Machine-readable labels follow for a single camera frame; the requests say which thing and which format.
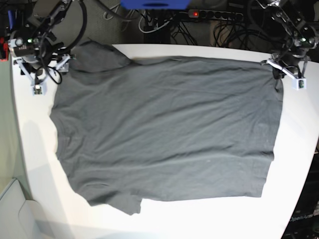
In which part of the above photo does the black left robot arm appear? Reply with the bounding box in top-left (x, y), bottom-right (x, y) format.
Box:
top-left (247, 0), bottom-right (319, 82)

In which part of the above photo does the dark grey t-shirt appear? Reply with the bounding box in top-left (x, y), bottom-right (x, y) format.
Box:
top-left (50, 41), bottom-right (284, 215)

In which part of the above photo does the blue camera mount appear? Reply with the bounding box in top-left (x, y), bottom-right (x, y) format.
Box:
top-left (120, 0), bottom-right (190, 9)

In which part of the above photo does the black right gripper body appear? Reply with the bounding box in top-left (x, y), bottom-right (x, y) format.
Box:
top-left (22, 55), bottom-right (44, 70)

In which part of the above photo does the white camera bracket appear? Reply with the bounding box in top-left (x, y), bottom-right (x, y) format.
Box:
top-left (260, 51), bottom-right (311, 90)
top-left (13, 54), bottom-right (74, 96)

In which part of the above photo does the red clamp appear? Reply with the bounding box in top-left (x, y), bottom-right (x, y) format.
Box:
top-left (0, 37), bottom-right (9, 62)

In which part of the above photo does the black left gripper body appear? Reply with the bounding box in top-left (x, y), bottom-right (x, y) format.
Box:
top-left (280, 51), bottom-right (304, 67)

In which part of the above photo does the black cable bundle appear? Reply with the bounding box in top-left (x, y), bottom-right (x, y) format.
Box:
top-left (137, 9), bottom-right (282, 50)

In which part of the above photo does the black power strip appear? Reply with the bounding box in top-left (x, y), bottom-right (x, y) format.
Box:
top-left (187, 9), bottom-right (244, 22)

